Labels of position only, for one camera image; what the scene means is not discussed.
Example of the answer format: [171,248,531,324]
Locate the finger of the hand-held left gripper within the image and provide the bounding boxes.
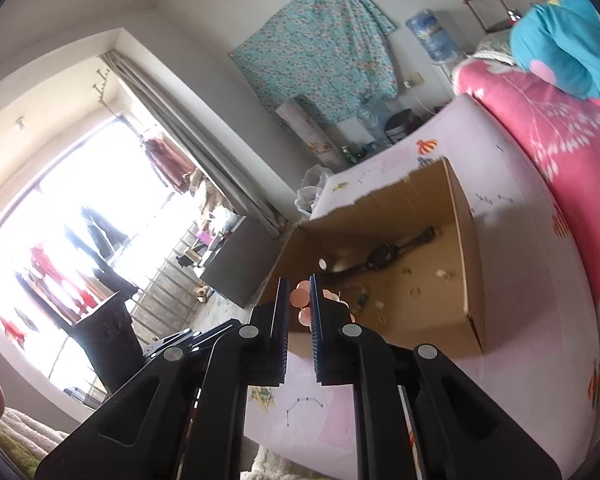
[140,320,241,361]

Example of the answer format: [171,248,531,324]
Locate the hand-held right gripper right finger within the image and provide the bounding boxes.
[309,274,563,480]

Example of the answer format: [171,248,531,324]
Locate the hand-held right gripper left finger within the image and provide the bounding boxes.
[34,276,291,480]

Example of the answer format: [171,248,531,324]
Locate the peach bead bracelet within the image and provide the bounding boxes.
[290,280,353,331]

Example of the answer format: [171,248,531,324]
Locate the multicolour bead bracelet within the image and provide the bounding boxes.
[330,282,373,311]

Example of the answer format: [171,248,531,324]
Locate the brown cardboard box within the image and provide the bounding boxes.
[252,156,485,360]

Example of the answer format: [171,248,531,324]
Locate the metal radiator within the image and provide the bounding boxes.
[130,225,208,333]

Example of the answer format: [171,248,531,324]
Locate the dark cabinet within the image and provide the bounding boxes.
[200,215,296,308]

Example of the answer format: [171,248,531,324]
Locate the dark wristwatch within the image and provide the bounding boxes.
[330,226,436,276]

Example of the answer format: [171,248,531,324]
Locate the dark hanging clothes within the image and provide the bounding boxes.
[62,205,136,286]

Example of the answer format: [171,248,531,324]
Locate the white plastic bag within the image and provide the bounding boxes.
[294,165,336,216]

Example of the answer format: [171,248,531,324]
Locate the red hanging clothes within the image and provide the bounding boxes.
[27,242,101,313]

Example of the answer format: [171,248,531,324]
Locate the reddish brown hanging coat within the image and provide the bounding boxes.
[142,135,196,195]

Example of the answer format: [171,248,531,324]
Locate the rolled white paper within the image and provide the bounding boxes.
[275,100,351,173]

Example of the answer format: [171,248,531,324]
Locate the green fluffy towel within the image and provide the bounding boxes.
[0,425,46,480]

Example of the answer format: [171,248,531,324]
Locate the grey curtain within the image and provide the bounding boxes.
[100,50,286,238]

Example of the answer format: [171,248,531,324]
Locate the clear empty water jug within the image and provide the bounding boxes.
[357,100,396,146]

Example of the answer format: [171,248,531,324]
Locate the dark round bin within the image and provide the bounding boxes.
[385,109,423,143]

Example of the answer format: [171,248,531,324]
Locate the metal coat hooks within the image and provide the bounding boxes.
[92,65,112,107]

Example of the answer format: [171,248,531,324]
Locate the pink floral blanket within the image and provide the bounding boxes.
[452,57,600,461]

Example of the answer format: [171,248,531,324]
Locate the blue water bottle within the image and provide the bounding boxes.
[406,9,458,63]

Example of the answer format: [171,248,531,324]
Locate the lace trimmed pillow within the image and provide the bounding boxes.
[472,30,518,68]

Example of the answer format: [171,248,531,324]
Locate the blue quilt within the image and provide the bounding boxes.
[510,0,600,123]

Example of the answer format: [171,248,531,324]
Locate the teal floral wall cloth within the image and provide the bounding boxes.
[228,0,398,123]

